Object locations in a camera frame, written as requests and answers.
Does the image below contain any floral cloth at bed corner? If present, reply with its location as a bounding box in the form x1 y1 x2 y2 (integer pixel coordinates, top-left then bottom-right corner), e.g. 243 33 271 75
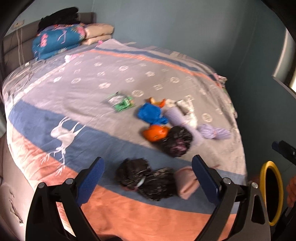
214 73 227 89

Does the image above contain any large orange peel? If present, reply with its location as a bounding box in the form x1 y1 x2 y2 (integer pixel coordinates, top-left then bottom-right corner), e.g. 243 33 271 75
142 125 170 143

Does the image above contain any small orange peel piece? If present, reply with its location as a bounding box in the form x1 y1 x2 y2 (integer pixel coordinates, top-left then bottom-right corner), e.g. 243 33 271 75
147 97 166 108

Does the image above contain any black purple crumpled bag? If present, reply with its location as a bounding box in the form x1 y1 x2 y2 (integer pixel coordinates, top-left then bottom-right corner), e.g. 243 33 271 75
159 126 193 157

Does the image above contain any black crumpled bag front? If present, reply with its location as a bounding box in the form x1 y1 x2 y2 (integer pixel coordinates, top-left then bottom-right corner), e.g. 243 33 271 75
115 158 177 201

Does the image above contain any beige folded blanket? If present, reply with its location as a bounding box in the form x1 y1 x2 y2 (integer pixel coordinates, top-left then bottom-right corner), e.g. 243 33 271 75
81 23 114 45

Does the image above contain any lavender paper cupcake liner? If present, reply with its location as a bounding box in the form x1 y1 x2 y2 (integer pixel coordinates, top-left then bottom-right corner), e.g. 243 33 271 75
164 107 198 130

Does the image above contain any pink crumpled paper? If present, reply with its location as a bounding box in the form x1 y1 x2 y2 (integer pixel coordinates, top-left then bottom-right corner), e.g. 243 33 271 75
174 166 200 200

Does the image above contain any white crumpled paper wrapper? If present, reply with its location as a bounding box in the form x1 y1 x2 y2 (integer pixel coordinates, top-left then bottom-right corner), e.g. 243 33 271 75
164 97 195 114

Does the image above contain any lavender crumpled wrapper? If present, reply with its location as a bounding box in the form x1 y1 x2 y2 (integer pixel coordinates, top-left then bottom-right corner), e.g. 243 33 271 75
197 124 231 140

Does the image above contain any grey window frame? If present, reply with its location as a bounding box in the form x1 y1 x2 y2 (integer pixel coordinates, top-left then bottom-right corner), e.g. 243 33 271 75
272 29 295 93

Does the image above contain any black clothing pile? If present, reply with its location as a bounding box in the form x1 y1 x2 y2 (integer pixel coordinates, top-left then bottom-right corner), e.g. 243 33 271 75
37 6 80 33

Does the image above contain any white charging cable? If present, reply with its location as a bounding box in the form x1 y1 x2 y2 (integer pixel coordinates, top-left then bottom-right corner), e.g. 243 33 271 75
14 27 45 70

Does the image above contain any grey patterned bed sheet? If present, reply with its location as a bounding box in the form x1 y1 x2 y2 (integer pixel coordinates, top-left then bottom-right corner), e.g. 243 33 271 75
3 39 246 240

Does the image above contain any blue floral folded quilt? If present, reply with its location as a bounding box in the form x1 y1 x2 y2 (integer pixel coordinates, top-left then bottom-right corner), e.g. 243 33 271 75
32 24 86 60

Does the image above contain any wall power socket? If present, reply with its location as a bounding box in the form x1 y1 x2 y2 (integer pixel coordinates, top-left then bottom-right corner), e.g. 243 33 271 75
12 20 25 29

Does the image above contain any grey upholstered headboard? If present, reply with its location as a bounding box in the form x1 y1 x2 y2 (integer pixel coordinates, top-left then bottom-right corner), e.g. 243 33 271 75
1 12 96 77

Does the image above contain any green snack wrapper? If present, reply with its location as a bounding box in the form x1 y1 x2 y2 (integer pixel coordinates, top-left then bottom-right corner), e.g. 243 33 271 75
107 92 135 112

